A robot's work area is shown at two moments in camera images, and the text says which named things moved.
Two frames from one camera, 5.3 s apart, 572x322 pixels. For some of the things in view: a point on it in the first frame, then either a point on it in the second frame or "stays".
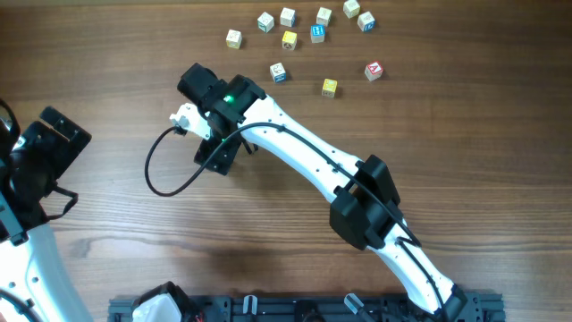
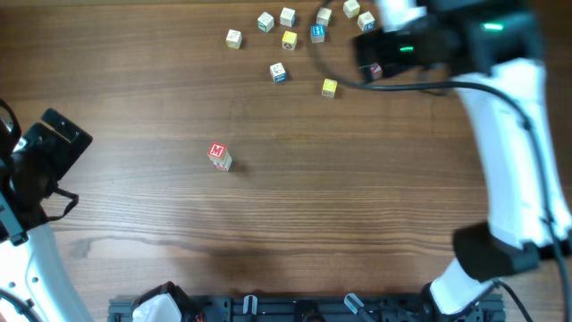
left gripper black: x=62 y=152 stays
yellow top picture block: x=290 y=40 stays
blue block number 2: x=278 y=72 stays
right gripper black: x=206 y=151 -> x=381 y=41
